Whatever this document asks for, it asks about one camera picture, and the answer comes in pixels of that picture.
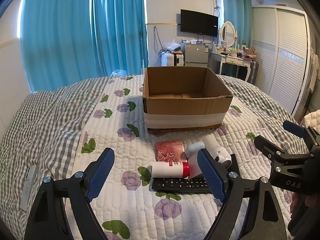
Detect black wall television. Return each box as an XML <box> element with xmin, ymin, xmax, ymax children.
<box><xmin>180</xmin><ymin>9</ymin><xmax>219</xmax><ymax>37</ymax></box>

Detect person's right hand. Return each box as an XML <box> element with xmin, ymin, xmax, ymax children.
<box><xmin>290</xmin><ymin>192</ymin><xmax>300</xmax><ymax>214</ymax></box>

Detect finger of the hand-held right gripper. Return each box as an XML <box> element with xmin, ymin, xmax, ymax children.
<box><xmin>283</xmin><ymin>120</ymin><xmax>320</xmax><ymax>153</ymax></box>
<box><xmin>254</xmin><ymin>135</ymin><xmax>314</xmax><ymax>167</ymax></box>

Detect white suitcase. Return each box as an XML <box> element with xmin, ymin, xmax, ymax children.
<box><xmin>161</xmin><ymin>51</ymin><xmax>185</xmax><ymax>67</ymax></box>

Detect white bottle with red cap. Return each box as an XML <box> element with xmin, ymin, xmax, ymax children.
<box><xmin>152</xmin><ymin>161</ymin><xmax>190</xmax><ymax>178</ymax></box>

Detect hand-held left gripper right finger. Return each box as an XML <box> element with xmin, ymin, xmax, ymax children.
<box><xmin>197</xmin><ymin>148</ymin><xmax>288</xmax><ymax>240</ymax></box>

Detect pink embossed case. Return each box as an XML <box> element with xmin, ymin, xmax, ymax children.
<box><xmin>154</xmin><ymin>139</ymin><xmax>187</xmax><ymax>162</ymax></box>

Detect white mop stick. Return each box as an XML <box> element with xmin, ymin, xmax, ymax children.
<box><xmin>139</xmin><ymin>30</ymin><xmax>144</xmax><ymax>74</ymax></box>

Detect white floral quilt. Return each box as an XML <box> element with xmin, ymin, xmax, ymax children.
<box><xmin>77</xmin><ymin>75</ymin><xmax>308</xmax><ymax>240</ymax></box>

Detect white hair dryer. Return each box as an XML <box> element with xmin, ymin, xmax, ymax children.
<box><xmin>185</xmin><ymin>135</ymin><xmax>232</xmax><ymax>179</ymax></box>

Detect grey suitcase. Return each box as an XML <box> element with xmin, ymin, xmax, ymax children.
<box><xmin>246</xmin><ymin>60</ymin><xmax>259</xmax><ymax>84</ymax></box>

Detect brown cardboard box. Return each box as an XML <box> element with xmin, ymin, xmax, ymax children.
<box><xmin>142</xmin><ymin>66</ymin><xmax>233</xmax><ymax>134</ymax></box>

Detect wide blue curtain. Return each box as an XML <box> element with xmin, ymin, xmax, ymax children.
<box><xmin>20</xmin><ymin>0</ymin><xmax>97</xmax><ymax>93</ymax></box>

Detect crumpled white plastic bag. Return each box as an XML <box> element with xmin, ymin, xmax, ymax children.
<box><xmin>165</xmin><ymin>39</ymin><xmax>181</xmax><ymax>52</ymax></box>

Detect white quilted cloth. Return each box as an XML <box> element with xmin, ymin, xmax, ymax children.
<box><xmin>302</xmin><ymin>112</ymin><xmax>320</xmax><ymax>130</ymax></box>

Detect hanging white clothes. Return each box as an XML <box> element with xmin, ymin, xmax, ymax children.
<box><xmin>309</xmin><ymin>47</ymin><xmax>320</xmax><ymax>92</ymax></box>

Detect silver small fridge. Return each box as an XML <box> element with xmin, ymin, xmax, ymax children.
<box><xmin>184</xmin><ymin>42</ymin><xmax>209</xmax><ymax>67</ymax></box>

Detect black wall cable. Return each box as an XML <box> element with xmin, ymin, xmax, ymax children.
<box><xmin>153</xmin><ymin>26</ymin><xmax>160</xmax><ymax>54</ymax></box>

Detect narrow blue curtain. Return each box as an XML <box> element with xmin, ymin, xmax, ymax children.
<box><xmin>219</xmin><ymin>0</ymin><xmax>254</xmax><ymax>49</ymax></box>

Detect black remote control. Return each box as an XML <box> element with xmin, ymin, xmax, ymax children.
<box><xmin>150</xmin><ymin>177</ymin><xmax>213</xmax><ymax>194</ymax></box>

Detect white slatted wardrobe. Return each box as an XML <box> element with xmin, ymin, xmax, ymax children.
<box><xmin>251</xmin><ymin>5</ymin><xmax>313</xmax><ymax>117</ymax></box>

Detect white oval mirror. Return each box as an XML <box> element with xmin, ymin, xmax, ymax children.
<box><xmin>219</xmin><ymin>21</ymin><xmax>237</xmax><ymax>49</ymax></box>

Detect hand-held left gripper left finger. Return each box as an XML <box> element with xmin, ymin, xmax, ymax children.
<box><xmin>24</xmin><ymin>147</ymin><xmax>115</xmax><ymax>240</ymax></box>

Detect white dressing table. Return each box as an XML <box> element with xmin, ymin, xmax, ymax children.
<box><xmin>209</xmin><ymin>51</ymin><xmax>253</xmax><ymax>82</ymax></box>

